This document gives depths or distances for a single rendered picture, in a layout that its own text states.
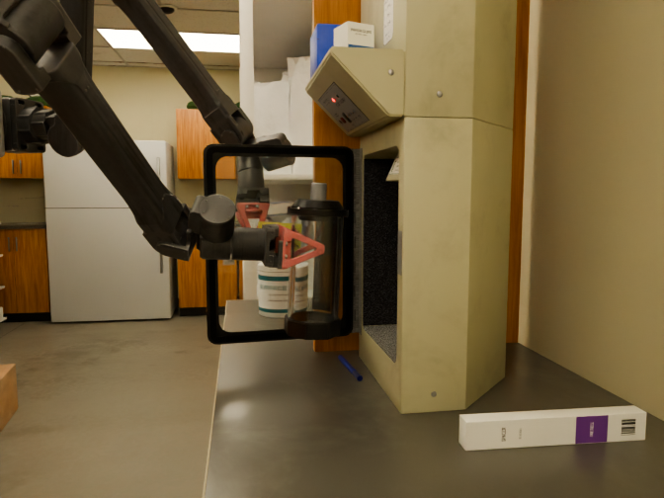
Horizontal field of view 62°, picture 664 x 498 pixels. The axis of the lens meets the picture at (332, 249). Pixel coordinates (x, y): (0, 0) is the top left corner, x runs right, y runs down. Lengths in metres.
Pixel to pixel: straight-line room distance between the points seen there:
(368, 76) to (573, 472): 0.61
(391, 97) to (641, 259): 0.52
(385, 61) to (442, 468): 0.58
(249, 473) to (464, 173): 0.54
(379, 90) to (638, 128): 0.47
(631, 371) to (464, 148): 0.51
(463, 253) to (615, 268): 0.34
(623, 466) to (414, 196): 0.47
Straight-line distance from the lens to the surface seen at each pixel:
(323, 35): 1.07
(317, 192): 0.96
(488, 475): 0.78
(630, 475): 0.84
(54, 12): 0.78
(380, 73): 0.87
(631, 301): 1.12
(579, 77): 1.27
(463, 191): 0.90
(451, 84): 0.90
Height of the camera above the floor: 1.30
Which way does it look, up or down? 6 degrees down
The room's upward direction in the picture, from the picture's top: straight up
